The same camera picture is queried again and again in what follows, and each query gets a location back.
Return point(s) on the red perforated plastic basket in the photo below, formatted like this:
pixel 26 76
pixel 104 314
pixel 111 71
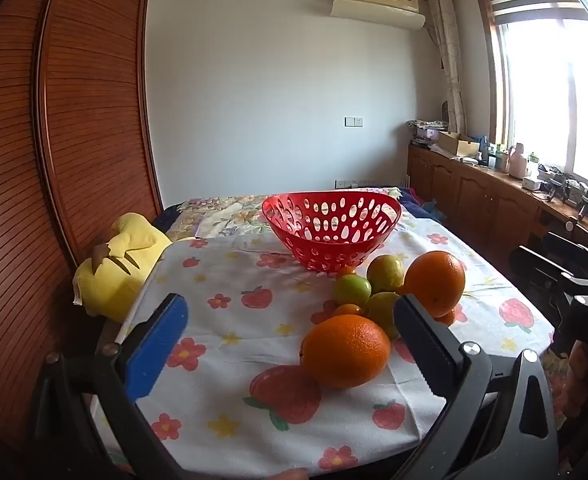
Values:
pixel 324 256

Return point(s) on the white strawberry print cloth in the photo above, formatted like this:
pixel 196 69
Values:
pixel 234 320

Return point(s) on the pink bottle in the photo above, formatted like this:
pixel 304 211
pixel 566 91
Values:
pixel 516 160

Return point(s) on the patterned curtain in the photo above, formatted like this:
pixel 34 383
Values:
pixel 448 60

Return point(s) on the folded patterned cloth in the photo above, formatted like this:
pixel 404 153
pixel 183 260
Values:
pixel 426 130

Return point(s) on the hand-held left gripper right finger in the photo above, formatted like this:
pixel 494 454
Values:
pixel 423 340

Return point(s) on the white wall switch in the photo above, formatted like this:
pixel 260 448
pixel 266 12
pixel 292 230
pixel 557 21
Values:
pixel 354 121

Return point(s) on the yellow-green citrus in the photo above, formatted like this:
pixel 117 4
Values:
pixel 385 272
pixel 382 314
pixel 352 289

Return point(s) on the wooden louvered wardrobe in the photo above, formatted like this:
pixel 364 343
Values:
pixel 89 110

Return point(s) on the small white box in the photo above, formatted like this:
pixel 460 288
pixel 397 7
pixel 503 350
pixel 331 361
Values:
pixel 531 183

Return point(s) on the small tangerine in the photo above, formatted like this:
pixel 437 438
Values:
pixel 346 271
pixel 349 309
pixel 446 317

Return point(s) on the wooden framed window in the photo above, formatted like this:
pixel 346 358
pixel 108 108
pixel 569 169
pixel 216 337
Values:
pixel 548 85

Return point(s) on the blue cloth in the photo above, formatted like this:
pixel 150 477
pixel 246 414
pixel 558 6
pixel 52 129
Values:
pixel 423 207

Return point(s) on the open cardboard box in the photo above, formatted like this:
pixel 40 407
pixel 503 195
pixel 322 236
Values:
pixel 457 144

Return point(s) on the wall power sockets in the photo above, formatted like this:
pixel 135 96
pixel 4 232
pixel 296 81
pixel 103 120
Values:
pixel 353 183

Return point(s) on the black gadget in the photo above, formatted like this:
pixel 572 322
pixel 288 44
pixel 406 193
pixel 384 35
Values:
pixel 568 192

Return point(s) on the long wooden cabinet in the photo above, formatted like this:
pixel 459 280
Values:
pixel 473 195

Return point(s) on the yellow plush toy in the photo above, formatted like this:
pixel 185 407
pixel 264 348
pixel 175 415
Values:
pixel 124 280

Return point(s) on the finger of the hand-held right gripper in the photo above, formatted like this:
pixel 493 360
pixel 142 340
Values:
pixel 578 252
pixel 543 272

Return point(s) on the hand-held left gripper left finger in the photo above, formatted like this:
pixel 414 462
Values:
pixel 156 355

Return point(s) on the large orange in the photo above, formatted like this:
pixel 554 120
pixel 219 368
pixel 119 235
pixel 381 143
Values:
pixel 434 280
pixel 346 350

